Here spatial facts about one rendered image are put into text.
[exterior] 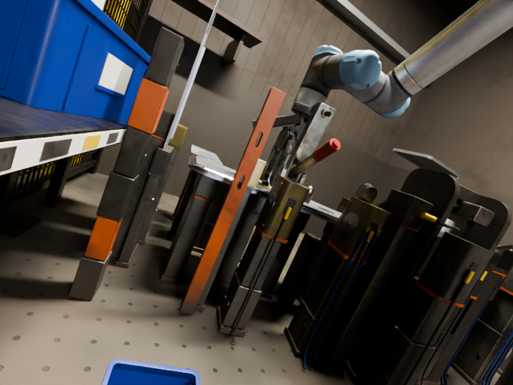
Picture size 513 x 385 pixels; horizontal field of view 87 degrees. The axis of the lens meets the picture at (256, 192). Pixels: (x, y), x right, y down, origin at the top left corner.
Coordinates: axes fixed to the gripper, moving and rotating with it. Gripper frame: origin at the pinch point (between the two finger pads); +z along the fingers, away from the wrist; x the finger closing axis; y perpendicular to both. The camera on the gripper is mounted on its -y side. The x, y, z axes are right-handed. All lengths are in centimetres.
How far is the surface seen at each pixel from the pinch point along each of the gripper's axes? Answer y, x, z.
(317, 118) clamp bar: -1.2, -16.9, -16.2
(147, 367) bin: -17.7, -39.2, 23.5
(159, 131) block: -28.8, -1.0, -0.8
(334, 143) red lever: -0.7, -26.7, -11.7
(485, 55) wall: 251, 202, -208
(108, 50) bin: -36.5, -23.9, -10.1
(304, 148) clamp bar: -0.7, -15.9, -9.8
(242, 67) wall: 4, 223, -76
